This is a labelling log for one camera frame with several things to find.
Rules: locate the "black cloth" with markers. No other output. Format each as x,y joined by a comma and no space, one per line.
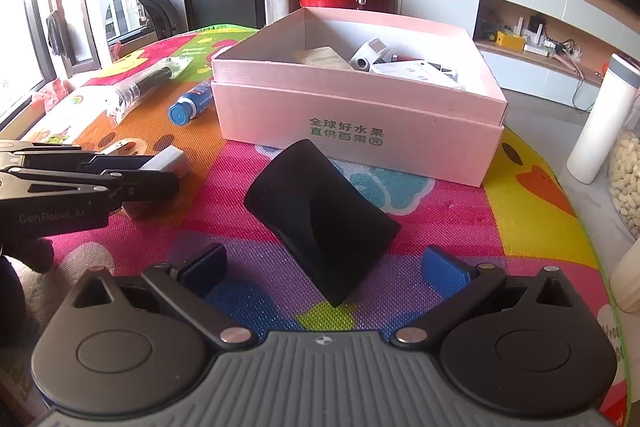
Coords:
320,217

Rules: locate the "clear bag with black item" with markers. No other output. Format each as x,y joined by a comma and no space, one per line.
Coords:
145,87

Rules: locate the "blue capped tube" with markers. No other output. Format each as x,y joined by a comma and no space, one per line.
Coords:
192,102

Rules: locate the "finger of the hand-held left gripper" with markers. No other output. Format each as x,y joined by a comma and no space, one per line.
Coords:
145,187
120,163

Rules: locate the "white insulated bottle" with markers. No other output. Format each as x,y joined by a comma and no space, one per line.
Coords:
600,122

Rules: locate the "white router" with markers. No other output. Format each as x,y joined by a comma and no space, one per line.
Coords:
535,32

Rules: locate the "white washing machine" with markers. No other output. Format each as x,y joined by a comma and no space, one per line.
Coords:
145,14

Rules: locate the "white printed carton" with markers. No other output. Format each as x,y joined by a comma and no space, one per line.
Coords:
415,74

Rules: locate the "dark hanging cloth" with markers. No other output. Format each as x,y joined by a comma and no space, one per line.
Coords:
57,34

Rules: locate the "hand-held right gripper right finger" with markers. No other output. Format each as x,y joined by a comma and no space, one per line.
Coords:
445,269

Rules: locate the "glass jar of nuts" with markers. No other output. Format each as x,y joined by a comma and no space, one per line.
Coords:
625,182

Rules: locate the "person's left hand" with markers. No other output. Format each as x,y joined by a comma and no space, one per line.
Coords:
35,254

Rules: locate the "yellow toy block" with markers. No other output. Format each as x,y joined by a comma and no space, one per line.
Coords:
510,41

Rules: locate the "white plug adapter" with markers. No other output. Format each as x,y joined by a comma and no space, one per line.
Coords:
170,162

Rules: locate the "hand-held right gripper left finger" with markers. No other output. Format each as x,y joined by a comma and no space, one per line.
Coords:
205,269

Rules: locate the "pink cardboard box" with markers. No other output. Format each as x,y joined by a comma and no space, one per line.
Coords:
350,127

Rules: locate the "colourful cartoon table mat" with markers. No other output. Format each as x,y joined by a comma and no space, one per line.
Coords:
450,217

